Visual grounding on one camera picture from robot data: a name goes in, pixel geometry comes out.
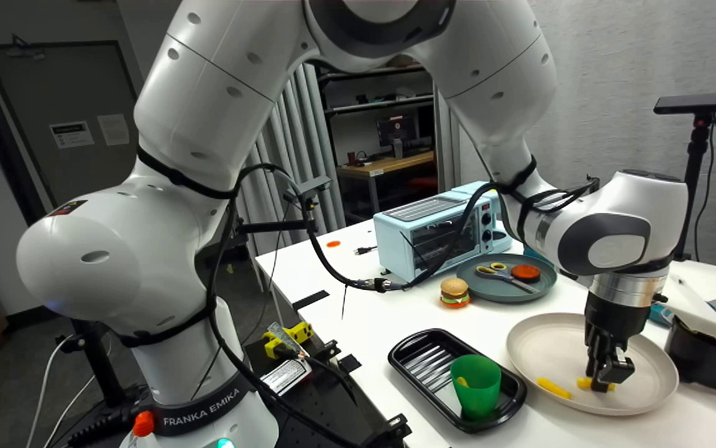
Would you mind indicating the beige round plate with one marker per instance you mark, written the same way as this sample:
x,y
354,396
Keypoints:
x,y
548,350

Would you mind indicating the grey curtain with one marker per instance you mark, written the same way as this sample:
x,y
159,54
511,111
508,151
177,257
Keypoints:
x,y
622,83

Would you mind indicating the toy hamburger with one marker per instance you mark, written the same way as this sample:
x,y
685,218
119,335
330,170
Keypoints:
x,y
455,293

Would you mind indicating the white folded panels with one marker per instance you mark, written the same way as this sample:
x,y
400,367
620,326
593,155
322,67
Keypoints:
x,y
299,133

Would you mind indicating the small orange disc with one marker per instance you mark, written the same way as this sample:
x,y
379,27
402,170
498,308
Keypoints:
x,y
333,242

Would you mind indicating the light blue toaster oven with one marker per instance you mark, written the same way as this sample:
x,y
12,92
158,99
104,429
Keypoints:
x,y
407,240

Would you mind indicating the dark grey round plate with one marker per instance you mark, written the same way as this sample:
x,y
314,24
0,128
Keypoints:
x,y
489,291

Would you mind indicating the olive green toy utensil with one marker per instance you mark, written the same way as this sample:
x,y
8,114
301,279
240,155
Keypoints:
x,y
489,268

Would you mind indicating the dark metal shelf unit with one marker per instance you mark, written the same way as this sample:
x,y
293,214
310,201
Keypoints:
x,y
379,104

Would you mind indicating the grey door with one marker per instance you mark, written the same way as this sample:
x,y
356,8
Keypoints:
x,y
36,92

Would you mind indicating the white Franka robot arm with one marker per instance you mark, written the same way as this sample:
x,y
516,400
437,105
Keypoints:
x,y
124,251

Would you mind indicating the black tape patch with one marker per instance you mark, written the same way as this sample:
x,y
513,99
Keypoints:
x,y
308,301
349,363

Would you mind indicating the green plastic cup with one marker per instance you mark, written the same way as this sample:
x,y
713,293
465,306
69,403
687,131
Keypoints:
x,y
478,389

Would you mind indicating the yellow clamp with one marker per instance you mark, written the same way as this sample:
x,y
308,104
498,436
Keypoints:
x,y
287,339

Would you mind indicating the black rectangular tray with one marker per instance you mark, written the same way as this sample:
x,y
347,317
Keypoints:
x,y
422,358

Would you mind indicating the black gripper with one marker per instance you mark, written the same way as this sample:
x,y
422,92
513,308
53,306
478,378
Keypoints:
x,y
610,326

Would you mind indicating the red toy tomato slice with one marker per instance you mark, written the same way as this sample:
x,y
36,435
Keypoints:
x,y
526,273

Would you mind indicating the teal pot lid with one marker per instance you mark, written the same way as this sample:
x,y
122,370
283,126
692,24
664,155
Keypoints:
x,y
660,314

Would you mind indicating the wooden workbench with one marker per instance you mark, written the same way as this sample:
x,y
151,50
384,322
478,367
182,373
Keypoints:
x,y
385,164

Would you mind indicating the black camera tripod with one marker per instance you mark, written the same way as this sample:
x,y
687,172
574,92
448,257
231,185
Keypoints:
x,y
706,104

